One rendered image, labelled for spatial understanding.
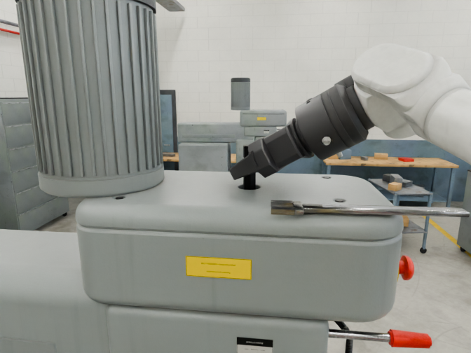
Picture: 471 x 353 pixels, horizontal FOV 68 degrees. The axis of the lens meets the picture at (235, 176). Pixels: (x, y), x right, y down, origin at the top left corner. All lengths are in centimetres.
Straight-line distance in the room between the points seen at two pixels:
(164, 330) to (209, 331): 7
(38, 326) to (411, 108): 62
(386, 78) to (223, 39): 681
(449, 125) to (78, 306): 56
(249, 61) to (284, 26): 90
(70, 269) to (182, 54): 685
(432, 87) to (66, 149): 47
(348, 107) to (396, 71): 7
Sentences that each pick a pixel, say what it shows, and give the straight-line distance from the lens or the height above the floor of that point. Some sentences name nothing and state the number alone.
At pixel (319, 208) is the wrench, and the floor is 190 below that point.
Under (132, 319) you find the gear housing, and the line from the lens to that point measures 58.
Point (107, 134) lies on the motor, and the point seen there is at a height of 198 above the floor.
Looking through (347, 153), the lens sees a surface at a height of 100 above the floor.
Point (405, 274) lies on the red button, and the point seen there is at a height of 176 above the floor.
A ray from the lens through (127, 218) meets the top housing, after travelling 50.
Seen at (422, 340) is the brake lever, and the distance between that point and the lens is 59.
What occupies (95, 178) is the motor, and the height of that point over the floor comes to 192.
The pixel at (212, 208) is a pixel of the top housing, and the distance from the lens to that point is 47.
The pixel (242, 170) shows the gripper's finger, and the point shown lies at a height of 192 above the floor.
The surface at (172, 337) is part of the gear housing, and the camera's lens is 58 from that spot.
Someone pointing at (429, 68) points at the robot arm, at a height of 206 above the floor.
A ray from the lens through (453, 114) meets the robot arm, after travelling 41.
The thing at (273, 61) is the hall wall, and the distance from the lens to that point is 708.
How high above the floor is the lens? 204
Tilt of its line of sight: 13 degrees down
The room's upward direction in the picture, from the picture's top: straight up
